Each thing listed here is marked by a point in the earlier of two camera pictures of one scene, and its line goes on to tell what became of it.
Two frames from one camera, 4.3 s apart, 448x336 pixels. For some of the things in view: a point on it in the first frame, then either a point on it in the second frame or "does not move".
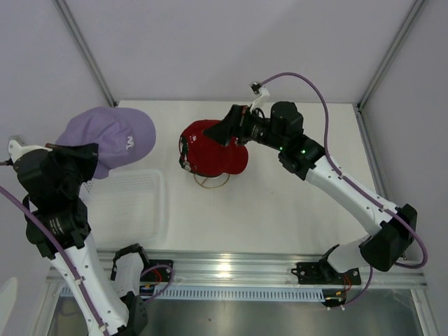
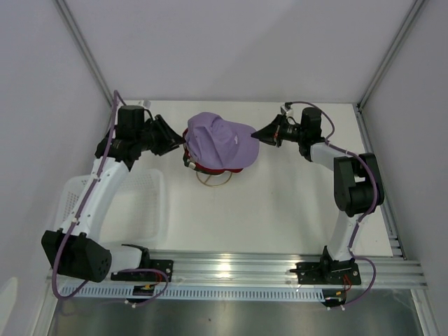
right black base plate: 323,273 does not move
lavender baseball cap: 122,135 → 214,142
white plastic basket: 126,208 does not move
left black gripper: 86,153 → 169,137
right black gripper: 235,124 → 267,134
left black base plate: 158,270 does not move
